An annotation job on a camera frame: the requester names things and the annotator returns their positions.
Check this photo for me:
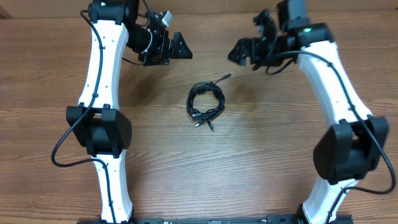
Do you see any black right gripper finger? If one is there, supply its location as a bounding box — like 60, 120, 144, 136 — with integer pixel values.
228, 49, 252, 65
231, 38, 253, 55

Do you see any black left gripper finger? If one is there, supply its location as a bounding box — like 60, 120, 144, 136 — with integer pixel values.
169, 47, 193, 59
170, 32, 188, 50

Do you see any black braided usb cable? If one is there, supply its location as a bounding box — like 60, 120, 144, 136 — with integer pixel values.
186, 73, 233, 133

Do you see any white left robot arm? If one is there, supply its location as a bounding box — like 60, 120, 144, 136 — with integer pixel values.
66, 1, 193, 223

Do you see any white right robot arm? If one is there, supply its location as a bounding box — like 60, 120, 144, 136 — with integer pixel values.
228, 0, 389, 223

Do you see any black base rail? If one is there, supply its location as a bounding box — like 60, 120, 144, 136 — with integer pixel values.
77, 213, 354, 224

